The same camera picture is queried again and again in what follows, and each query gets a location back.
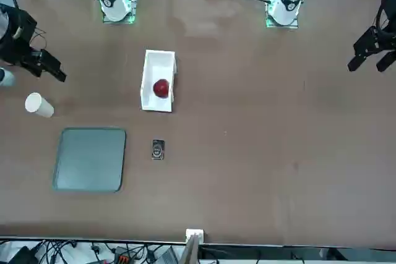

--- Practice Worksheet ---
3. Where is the grey upright post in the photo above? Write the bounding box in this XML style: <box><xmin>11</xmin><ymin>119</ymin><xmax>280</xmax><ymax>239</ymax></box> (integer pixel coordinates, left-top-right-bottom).
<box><xmin>181</xmin><ymin>234</ymin><xmax>200</xmax><ymax>264</ymax></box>

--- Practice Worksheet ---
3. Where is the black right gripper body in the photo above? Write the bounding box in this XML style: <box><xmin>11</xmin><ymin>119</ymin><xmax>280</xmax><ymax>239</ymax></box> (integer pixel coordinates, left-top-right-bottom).
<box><xmin>0</xmin><ymin>3</ymin><xmax>43</xmax><ymax>64</ymax></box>

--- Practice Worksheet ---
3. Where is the small black device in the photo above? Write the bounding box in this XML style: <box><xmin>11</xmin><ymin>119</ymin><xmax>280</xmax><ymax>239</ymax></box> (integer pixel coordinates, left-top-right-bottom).
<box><xmin>151</xmin><ymin>139</ymin><xmax>166</xmax><ymax>161</ymax></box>

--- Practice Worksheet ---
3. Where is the white table edge bracket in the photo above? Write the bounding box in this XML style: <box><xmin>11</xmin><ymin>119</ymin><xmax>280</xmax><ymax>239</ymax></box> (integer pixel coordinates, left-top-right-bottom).
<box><xmin>185</xmin><ymin>228</ymin><xmax>205</xmax><ymax>244</ymax></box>

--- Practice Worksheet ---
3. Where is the dark power adapter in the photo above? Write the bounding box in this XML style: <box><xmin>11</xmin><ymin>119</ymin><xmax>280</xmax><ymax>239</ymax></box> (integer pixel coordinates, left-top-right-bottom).
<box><xmin>154</xmin><ymin>247</ymin><xmax>179</xmax><ymax>264</ymax></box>

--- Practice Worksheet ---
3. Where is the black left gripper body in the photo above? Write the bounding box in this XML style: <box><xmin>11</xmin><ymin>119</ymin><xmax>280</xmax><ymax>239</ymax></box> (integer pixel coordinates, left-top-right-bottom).
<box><xmin>376</xmin><ymin>0</ymin><xmax>396</xmax><ymax>51</ymax></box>

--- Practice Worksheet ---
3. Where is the black box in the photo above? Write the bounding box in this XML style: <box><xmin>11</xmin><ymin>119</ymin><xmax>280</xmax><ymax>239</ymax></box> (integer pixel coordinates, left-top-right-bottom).
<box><xmin>6</xmin><ymin>245</ymin><xmax>37</xmax><ymax>264</ymax></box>

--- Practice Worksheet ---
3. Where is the white paper cup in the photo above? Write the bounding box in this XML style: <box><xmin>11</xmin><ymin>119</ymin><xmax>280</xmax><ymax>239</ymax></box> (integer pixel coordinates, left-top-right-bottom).
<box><xmin>24</xmin><ymin>92</ymin><xmax>55</xmax><ymax>119</ymax></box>

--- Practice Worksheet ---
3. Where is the white plastic box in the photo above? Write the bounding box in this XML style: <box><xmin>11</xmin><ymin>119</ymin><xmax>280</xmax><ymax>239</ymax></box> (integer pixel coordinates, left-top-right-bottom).
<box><xmin>139</xmin><ymin>49</ymin><xmax>179</xmax><ymax>113</ymax></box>

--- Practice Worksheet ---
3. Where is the gray tray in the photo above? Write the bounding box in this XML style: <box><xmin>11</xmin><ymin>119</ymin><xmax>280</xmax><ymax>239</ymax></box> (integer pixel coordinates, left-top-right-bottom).
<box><xmin>51</xmin><ymin>126</ymin><xmax>127</xmax><ymax>193</ymax></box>

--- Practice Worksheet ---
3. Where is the red apple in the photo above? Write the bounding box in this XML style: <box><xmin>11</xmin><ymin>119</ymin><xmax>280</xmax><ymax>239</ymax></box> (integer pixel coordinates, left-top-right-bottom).
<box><xmin>153</xmin><ymin>79</ymin><xmax>170</xmax><ymax>100</ymax></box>

